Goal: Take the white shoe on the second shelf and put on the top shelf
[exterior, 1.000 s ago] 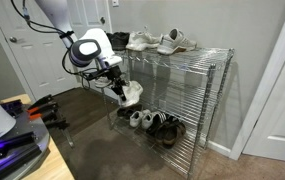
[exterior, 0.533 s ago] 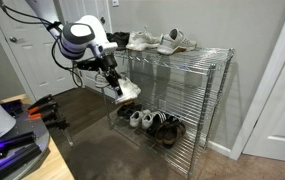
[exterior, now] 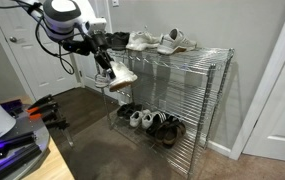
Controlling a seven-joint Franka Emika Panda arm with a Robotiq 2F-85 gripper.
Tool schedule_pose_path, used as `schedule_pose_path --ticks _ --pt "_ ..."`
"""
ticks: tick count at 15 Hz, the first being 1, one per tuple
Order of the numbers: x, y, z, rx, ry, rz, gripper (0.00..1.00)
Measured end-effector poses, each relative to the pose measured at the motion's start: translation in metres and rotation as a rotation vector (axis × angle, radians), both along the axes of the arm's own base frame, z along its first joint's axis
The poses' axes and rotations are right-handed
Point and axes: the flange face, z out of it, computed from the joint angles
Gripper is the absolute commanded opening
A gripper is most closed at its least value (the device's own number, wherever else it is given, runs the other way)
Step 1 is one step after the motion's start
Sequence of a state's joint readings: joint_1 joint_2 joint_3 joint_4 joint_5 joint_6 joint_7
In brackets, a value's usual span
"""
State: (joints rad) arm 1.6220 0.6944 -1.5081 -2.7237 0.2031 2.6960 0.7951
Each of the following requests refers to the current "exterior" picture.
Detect dark brown sandal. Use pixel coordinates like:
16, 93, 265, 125
154, 114, 180, 145
162, 119, 187, 150

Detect silver wire shoe rack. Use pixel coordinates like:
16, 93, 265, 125
91, 45, 235, 179

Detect black orange bar clamp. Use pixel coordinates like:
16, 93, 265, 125
28, 111, 59, 123
44, 116, 76, 150
26, 102, 61, 116
26, 93, 54, 110

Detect long black aluminium extrusion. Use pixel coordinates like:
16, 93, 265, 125
0, 131, 38, 162
0, 144, 44, 180

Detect white door silver knob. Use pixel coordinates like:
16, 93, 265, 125
0, 0, 79, 101

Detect short dark extrusion piece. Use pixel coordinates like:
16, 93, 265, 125
0, 98, 25, 118

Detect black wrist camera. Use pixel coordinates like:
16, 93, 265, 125
61, 37, 94, 57

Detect white lace-up sneaker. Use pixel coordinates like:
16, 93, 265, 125
125, 30, 161, 52

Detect black white-striped slide sandal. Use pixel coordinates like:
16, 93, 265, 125
146, 111, 168, 137

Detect black low shoe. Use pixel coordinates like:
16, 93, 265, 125
116, 102, 136, 118
125, 103, 144, 122

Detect white grey running sneaker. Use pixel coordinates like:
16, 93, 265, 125
156, 27, 198, 56

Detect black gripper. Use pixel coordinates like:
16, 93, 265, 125
90, 32, 118, 81

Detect white sneaker tan sole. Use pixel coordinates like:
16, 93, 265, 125
108, 60, 139, 93

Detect small white sneaker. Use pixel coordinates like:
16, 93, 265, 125
140, 111, 160, 131
128, 109, 152, 129

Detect black sneaker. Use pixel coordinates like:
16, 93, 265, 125
105, 31, 131, 52

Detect plain white panel door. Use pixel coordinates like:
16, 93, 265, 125
242, 29, 285, 165

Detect silver round door knob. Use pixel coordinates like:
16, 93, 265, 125
8, 35, 19, 45

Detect white baseboard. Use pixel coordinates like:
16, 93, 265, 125
184, 130, 233, 158

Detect grey sneaker orange lining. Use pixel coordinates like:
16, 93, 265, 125
94, 71, 111, 89

